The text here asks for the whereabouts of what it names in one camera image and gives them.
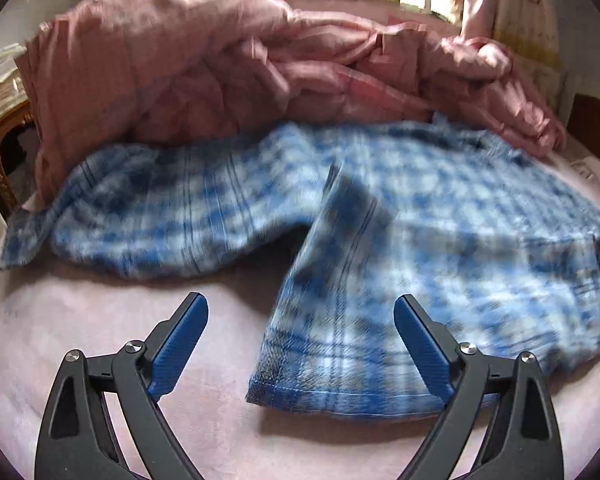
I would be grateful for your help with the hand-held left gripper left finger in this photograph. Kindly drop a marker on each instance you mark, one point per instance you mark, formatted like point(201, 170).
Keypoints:
point(176, 345)

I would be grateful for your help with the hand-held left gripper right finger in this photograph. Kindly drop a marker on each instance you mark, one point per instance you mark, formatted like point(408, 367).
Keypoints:
point(422, 342)

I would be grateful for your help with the blue plaid shirt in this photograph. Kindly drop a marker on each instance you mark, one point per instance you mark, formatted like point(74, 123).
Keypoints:
point(380, 240)

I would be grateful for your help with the carved wooden side table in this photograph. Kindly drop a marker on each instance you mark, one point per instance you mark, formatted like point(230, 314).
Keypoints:
point(0, 140)

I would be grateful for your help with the pink quilt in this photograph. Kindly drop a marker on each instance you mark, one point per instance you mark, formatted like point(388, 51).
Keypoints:
point(240, 75)

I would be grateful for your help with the wooden headboard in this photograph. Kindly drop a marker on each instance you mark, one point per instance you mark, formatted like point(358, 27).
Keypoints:
point(592, 122)

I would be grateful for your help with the pink curtain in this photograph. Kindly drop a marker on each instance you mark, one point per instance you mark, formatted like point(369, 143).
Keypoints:
point(480, 0)

